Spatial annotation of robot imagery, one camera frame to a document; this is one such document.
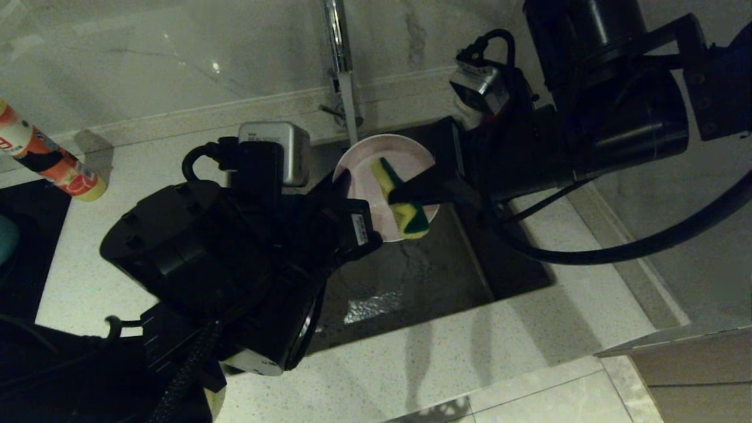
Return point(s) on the chrome sink faucet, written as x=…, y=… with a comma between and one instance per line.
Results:
x=338, y=35

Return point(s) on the pink plastic bowl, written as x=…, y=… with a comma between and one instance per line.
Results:
x=364, y=182

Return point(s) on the black induction cooktop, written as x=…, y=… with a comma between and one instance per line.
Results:
x=29, y=282

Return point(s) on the blue plastic bowl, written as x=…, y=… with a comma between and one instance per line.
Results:
x=7, y=241

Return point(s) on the orange detergent bottle yellow cap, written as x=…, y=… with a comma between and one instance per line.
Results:
x=76, y=176

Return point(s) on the green and yellow sponge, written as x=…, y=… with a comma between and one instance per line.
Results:
x=411, y=220

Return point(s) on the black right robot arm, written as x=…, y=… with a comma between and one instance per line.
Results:
x=617, y=111

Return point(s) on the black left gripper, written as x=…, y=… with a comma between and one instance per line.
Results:
x=335, y=232

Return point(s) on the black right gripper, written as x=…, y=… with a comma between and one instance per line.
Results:
x=505, y=158

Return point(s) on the stainless steel sink basin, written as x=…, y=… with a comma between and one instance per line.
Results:
x=440, y=276

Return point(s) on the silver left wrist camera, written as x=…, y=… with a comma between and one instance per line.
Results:
x=288, y=153

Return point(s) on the beige wooden cabinet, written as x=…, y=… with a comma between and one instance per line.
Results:
x=705, y=376

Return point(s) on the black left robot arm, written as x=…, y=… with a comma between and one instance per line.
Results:
x=205, y=264

